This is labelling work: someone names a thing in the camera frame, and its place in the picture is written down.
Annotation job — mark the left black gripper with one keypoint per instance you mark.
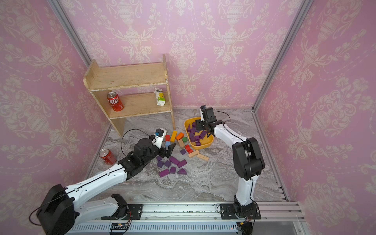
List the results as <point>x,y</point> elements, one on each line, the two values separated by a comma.
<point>171,148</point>

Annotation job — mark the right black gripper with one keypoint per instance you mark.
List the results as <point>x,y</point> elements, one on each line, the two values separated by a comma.
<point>199,125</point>

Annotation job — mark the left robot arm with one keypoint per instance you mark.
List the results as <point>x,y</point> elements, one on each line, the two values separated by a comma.
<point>65,207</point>

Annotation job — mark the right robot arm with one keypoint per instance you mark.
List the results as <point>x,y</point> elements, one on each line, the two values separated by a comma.
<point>247,159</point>

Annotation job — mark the yellow plastic storage bin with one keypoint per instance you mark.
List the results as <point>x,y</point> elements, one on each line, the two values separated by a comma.
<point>204,143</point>

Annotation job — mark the purple brick centre long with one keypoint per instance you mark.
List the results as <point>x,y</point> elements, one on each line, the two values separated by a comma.
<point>174,160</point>

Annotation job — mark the beige wood brick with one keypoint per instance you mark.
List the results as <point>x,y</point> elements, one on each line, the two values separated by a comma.
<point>181,143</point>

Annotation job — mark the yellow long brick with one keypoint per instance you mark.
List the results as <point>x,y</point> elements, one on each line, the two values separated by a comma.
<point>173,136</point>

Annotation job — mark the orange brick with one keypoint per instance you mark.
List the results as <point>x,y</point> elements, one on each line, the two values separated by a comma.
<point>180,136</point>

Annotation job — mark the small red brick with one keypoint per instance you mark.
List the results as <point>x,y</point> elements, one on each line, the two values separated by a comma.
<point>188,149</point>

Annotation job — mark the purple small square brick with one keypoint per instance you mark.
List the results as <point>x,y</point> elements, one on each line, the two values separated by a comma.
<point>172,170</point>

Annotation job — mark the purple triangle brick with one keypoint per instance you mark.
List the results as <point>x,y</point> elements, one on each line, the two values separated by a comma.
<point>182,171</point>

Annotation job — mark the natural wood brick small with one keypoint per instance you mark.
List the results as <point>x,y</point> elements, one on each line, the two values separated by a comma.
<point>194,153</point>

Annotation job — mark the engraved natural wood brick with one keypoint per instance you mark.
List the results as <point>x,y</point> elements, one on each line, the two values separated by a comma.
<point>203,157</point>

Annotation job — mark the green white juice carton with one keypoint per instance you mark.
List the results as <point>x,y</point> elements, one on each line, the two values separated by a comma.
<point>160,97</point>

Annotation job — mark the red cola can on floor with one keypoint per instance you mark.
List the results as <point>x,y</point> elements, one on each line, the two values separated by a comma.
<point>107,156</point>

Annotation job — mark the wooden two-tier shelf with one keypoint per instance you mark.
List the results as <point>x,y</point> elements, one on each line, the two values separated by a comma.
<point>100,81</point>

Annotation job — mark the red cola can on shelf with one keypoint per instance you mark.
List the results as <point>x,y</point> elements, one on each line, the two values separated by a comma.
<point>115,101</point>

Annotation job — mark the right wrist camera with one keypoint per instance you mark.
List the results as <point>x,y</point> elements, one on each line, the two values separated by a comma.
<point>203,112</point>

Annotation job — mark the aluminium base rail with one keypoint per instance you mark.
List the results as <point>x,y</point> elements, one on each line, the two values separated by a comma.
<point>200,218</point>

